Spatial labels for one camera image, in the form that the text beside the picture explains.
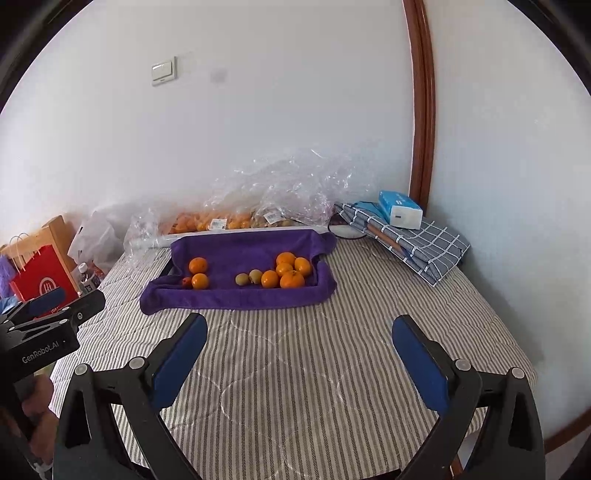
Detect orange pile front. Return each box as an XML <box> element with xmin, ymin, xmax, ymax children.
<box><xmin>191</xmin><ymin>273</ymin><xmax>209</xmax><ymax>290</ymax></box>

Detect small orange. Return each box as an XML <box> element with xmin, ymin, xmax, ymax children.
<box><xmin>188</xmin><ymin>257</ymin><xmax>208</xmax><ymax>275</ymax></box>

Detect green brown fruit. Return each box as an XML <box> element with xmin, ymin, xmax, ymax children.
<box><xmin>249</xmin><ymin>269</ymin><xmax>263</xmax><ymax>285</ymax></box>
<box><xmin>235</xmin><ymin>273</ymin><xmax>250</xmax><ymax>286</ymax></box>

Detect large orange pile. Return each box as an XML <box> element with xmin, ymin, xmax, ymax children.
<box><xmin>276</xmin><ymin>251</ymin><xmax>297</xmax><ymax>266</ymax></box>

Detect left hand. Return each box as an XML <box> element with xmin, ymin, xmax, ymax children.
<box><xmin>22</xmin><ymin>374</ymin><xmax>59</xmax><ymax>464</ymax></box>

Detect red paper bag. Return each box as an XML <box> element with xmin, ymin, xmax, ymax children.
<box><xmin>9</xmin><ymin>245</ymin><xmax>78</xmax><ymax>316</ymax></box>

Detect white plastic bag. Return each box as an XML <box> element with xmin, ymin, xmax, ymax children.
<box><xmin>67</xmin><ymin>205</ymin><xmax>131</xmax><ymax>274</ymax></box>

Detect purple towel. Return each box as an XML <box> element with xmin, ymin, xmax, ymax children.
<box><xmin>139</xmin><ymin>229</ymin><xmax>337</xmax><ymax>315</ymax></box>

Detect blue checked folded cloth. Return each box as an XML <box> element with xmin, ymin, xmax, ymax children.
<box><xmin>335</xmin><ymin>202</ymin><xmax>470</xmax><ymax>287</ymax></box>

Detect striped quilt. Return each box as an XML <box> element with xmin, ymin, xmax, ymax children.
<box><xmin>48</xmin><ymin>232</ymin><xmax>539</xmax><ymax>480</ymax></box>

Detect blue white tissue pack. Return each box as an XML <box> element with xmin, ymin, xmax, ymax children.
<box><xmin>378</xmin><ymin>190</ymin><xmax>423</xmax><ymax>230</ymax></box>

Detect clear plastic fruit bags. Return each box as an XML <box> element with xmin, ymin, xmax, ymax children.
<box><xmin>123</xmin><ymin>146</ymin><xmax>378</xmax><ymax>258</ymax></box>

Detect black cable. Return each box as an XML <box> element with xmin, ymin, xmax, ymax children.
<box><xmin>327</xmin><ymin>220</ymin><xmax>371</xmax><ymax>241</ymax></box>

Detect white wall switch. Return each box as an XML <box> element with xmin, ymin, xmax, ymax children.
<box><xmin>150</xmin><ymin>56</ymin><xmax>177</xmax><ymax>86</ymax></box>

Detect brown wooden door frame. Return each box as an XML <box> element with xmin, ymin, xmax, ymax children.
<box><xmin>402</xmin><ymin>0</ymin><xmax>437</xmax><ymax>211</ymax></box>

